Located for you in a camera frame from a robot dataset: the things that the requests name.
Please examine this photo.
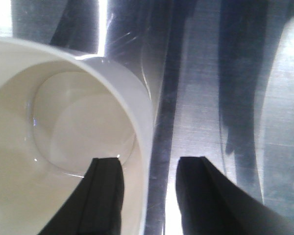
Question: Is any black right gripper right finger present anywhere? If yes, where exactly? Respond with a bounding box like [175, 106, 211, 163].
[175, 157, 294, 235]

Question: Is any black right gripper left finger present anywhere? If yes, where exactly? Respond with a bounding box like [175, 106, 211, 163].
[39, 158, 124, 235]

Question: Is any white round bin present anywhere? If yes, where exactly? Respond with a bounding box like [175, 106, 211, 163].
[0, 37, 154, 235]

